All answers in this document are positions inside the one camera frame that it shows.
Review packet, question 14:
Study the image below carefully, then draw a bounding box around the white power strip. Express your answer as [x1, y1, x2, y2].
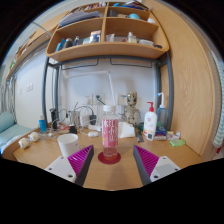
[87, 124, 103, 132]

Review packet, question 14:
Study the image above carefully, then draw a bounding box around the small white printed box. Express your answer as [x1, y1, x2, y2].
[166, 130, 182, 141]

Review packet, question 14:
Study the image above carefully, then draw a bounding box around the grey metal desk frame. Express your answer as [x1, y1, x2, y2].
[41, 51, 174, 129]

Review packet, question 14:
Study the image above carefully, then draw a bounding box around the white red-topped pump bottle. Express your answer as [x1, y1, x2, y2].
[143, 101, 158, 138]

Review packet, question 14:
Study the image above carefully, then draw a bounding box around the long wooden wall shelf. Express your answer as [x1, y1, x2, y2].
[5, 13, 68, 79]

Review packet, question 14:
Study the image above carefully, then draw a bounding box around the black upright device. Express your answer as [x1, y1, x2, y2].
[49, 107, 59, 130]

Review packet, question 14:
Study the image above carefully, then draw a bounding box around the brown tree figure toy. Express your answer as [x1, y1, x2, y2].
[123, 91, 142, 127]

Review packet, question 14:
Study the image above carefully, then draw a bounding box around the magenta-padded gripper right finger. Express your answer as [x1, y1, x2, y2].
[132, 144, 181, 187]

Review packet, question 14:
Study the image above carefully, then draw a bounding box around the striped pale curtain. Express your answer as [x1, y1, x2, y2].
[211, 49, 224, 149]

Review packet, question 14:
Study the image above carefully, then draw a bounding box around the white cup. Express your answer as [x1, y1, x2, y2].
[57, 133, 80, 158]

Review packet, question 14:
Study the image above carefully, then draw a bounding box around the teal bed cushion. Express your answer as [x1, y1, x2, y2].
[0, 111, 33, 148]

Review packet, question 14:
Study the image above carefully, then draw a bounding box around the wooden shelf unit with items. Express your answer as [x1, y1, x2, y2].
[45, 0, 170, 63]

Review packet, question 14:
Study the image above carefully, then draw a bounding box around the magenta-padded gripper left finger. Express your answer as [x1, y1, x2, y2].
[44, 144, 95, 187]

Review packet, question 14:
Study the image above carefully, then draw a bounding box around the flat round red coaster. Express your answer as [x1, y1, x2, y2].
[97, 151, 122, 165]

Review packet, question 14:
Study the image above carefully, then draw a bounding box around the small white oval case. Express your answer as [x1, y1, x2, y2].
[87, 130, 100, 138]

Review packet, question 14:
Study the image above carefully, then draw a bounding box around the blue spray bottle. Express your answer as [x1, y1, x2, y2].
[156, 92, 169, 129]

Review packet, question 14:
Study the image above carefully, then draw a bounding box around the small blue box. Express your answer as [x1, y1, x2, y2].
[154, 126, 168, 140]

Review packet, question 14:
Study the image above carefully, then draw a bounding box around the small round white jar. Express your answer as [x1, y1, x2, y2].
[28, 131, 41, 142]
[18, 137, 30, 149]

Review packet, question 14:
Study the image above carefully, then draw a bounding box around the clear pink-labelled drink bottle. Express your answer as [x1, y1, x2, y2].
[101, 104, 120, 161]

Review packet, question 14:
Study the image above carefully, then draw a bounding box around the blue white-capped tube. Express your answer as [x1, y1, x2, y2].
[38, 114, 48, 134]

